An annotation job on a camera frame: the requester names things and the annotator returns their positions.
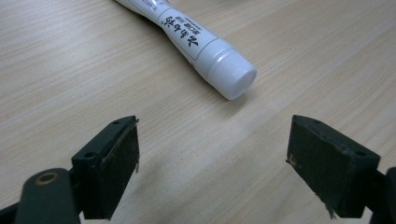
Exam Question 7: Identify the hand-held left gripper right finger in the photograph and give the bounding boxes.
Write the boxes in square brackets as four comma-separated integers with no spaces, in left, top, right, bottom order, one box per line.
[286,114,382,219]

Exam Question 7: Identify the white toothpaste tube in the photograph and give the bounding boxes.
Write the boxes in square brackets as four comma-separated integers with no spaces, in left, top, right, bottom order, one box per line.
[113,0,259,102]

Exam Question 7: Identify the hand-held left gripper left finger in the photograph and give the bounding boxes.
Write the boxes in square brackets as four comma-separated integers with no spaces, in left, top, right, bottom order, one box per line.
[71,115,141,221]

